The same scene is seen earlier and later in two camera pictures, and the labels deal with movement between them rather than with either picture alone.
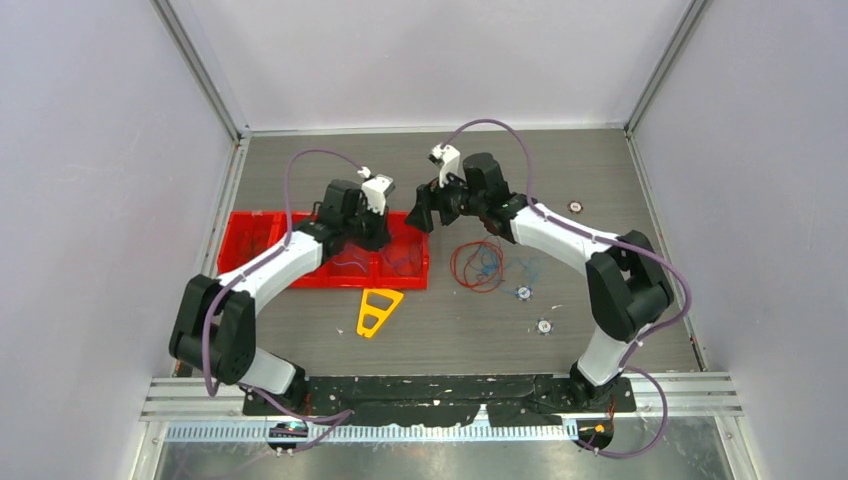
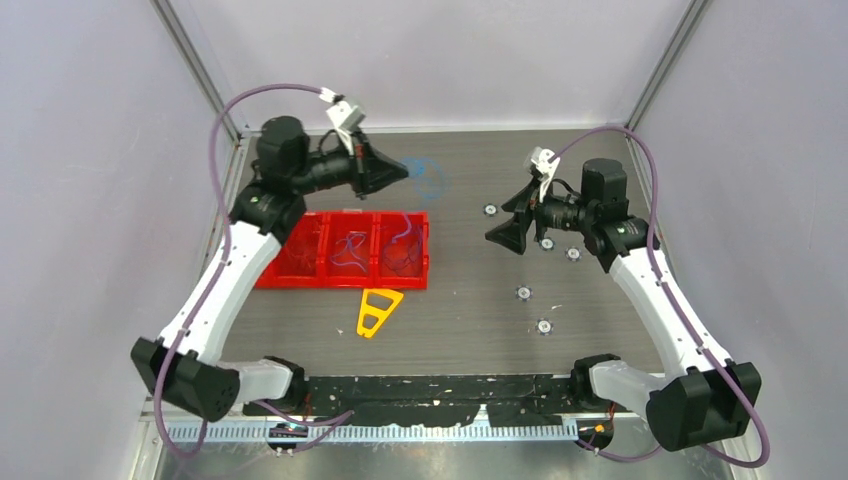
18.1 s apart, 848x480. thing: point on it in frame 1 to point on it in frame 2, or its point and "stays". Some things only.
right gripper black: (435, 197) to (513, 233)
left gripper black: (381, 236) to (370, 170)
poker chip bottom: (544, 326) stays
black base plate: (502, 400) stays
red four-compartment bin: (403, 262) stays
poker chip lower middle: (524, 293) stays
